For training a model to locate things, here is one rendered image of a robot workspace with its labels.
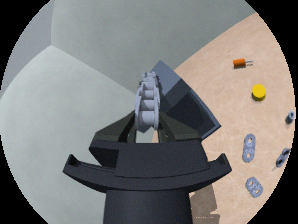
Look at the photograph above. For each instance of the orange cylinder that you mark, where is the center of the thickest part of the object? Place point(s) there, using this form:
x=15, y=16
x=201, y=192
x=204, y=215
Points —
x=240, y=62

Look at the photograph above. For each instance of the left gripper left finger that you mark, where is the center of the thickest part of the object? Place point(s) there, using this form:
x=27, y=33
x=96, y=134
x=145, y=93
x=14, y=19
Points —
x=119, y=130

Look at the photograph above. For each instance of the dark blue-grey block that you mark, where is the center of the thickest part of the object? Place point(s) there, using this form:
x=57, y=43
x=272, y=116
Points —
x=173, y=94

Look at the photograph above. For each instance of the yellow short cylinder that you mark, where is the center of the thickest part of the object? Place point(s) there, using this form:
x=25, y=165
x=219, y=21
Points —
x=259, y=92

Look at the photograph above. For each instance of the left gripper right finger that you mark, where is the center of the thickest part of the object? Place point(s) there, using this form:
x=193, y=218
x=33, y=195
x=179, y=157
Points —
x=175, y=130

